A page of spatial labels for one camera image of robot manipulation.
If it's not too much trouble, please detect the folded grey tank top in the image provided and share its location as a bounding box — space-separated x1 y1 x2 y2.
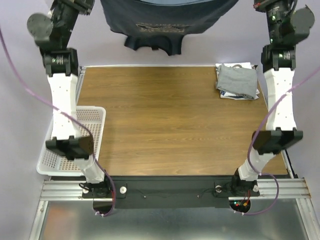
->
215 63 258 99

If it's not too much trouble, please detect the white plastic basket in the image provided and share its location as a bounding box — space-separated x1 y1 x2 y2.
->
36 106 107 177

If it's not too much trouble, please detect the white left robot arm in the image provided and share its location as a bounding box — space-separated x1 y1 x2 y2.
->
27 0 113 199

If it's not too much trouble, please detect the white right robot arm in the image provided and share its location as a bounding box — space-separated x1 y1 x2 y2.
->
229 0 315 196

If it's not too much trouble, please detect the blue tank top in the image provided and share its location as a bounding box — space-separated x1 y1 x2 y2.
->
101 0 237 56

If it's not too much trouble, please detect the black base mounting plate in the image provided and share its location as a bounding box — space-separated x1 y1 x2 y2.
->
79 175 260 211

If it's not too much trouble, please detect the folded white printed tank top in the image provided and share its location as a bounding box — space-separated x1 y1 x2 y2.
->
215 61 260 101

